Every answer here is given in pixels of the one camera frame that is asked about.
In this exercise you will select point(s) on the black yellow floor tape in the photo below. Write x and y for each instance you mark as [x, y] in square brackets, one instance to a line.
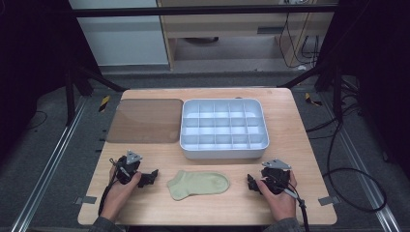
[104, 103]
[312, 100]

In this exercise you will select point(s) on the black curtain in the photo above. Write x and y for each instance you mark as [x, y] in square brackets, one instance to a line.
[380, 64]
[29, 64]

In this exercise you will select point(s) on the person's right hand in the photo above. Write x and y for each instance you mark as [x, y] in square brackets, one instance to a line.
[283, 204]

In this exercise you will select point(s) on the person's left hand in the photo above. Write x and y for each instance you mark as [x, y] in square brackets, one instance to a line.
[117, 198]

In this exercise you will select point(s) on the brown translucent lid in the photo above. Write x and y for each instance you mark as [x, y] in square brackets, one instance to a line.
[145, 121]

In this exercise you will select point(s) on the white divided storage box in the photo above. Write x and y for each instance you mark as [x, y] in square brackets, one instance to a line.
[222, 129]

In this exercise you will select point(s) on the grey tape strip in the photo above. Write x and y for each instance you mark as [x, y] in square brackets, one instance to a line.
[86, 200]
[328, 200]

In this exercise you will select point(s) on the light wooden desk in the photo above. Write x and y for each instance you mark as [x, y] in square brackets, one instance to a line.
[225, 24]

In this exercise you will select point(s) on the black horizontal bar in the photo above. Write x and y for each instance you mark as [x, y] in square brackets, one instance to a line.
[193, 11]

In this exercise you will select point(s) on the black stand leg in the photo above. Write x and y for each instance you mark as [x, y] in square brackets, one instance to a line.
[306, 75]
[96, 77]

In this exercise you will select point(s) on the white cabinet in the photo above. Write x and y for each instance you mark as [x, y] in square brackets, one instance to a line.
[122, 38]

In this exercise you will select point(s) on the metal floor rail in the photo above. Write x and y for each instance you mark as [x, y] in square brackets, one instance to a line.
[361, 161]
[48, 164]

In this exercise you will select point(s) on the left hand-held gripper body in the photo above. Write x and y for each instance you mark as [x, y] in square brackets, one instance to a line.
[129, 166]

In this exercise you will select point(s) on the pale green sock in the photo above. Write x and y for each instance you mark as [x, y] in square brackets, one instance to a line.
[199, 184]

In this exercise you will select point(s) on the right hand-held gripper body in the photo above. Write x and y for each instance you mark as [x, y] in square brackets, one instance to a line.
[275, 175]

